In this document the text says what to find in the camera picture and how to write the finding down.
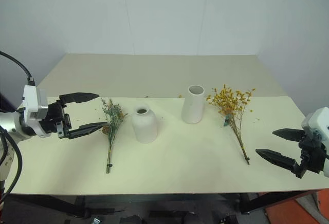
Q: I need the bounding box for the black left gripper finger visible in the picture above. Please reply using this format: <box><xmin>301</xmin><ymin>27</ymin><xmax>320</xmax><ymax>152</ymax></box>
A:
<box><xmin>68</xmin><ymin>122</ymin><xmax>109</xmax><ymax>140</ymax></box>
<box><xmin>59</xmin><ymin>92</ymin><xmax>100</xmax><ymax>109</ymax></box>

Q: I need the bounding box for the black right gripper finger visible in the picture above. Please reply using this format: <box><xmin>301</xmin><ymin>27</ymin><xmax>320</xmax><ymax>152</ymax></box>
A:
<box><xmin>255</xmin><ymin>148</ymin><xmax>299</xmax><ymax>171</ymax></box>
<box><xmin>272</xmin><ymin>128</ymin><xmax>306</xmax><ymax>143</ymax></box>

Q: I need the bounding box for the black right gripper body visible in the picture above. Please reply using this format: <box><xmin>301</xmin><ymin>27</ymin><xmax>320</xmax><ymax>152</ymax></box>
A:
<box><xmin>292</xmin><ymin>130</ymin><xmax>329</xmax><ymax>180</ymax></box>

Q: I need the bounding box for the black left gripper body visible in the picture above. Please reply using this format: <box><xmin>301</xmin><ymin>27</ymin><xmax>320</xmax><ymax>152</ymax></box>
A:
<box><xmin>39</xmin><ymin>100</ymin><xmax>72</xmax><ymax>140</ymax></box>

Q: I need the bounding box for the white round-shouldered ceramic vase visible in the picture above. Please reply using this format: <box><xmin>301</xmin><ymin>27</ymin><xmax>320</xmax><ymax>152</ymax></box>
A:
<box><xmin>131</xmin><ymin>104</ymin><xmax>158</xmax><ymax>144</ymax></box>

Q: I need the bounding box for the white cylindrical ceramic vase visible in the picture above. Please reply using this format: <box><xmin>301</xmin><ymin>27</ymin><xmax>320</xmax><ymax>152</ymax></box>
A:
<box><xmin>180</xmin><ymin>84</ymin><xmax>206</xmax><ymax>125</ymax></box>

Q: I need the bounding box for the green dried flower bunch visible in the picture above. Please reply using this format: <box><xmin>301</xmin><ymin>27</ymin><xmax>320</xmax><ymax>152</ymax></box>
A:
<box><xmin>100</xmin><ymin>97</ymin><xmax>129</xmax><ymax>175</ymax></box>

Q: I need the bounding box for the orange floor object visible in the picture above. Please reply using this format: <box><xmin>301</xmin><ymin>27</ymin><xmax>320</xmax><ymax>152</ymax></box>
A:
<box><xmin>264</xmin><ymin>190</ymin><xmax>329</xmax><ymax>224</ymax></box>

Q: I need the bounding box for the yellow dried flower bunch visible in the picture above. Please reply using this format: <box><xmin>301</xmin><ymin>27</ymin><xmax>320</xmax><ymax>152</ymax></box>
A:
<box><xmin>206</xmin><ymin>84</ymin><xmax>257</xmax><ymax>166</ymax></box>

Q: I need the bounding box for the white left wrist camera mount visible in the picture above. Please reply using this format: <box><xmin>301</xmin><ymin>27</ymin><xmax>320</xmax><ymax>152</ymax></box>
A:
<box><xmin>19</xmin><ymin>85</ymin><xmax>52</xmax><ymax>139</ymax></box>

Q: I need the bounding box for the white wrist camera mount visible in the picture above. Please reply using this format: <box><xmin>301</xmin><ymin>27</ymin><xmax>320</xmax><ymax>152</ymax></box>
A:
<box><xmin>300</xmin><ymin>106</ymin><xmax>329</xmax><ymax>178</ymax></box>
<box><xmin>19</xmin><ymin>85</ymin><xmax>52</xmax><ymax>139</ymax></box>

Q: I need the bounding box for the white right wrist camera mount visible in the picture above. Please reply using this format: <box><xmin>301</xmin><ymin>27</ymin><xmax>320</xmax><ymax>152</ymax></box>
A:
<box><xmin>300</xmin><ymin>106</ymin><xmax>329</xmax><ymax>178</ymax></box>

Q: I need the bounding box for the black metal table leg frame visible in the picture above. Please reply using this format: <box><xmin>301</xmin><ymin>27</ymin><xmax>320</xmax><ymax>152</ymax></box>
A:
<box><xmin>239</xmin><ymin>190</ymin><xmax>318</xmax><ymax>215</ymax></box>

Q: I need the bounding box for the black hanging robot cable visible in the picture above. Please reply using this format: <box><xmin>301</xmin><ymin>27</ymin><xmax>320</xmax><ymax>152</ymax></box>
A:
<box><xmin>0</xmin><ymin>125</ymin><xmax>23</xmax><ymax>202</ymax></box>

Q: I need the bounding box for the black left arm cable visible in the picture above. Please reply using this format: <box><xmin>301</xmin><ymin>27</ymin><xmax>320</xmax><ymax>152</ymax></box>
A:
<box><xmin>0</xmin><ymin>51</ymin><xmax>36</xmax><ymax>86</ymax></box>

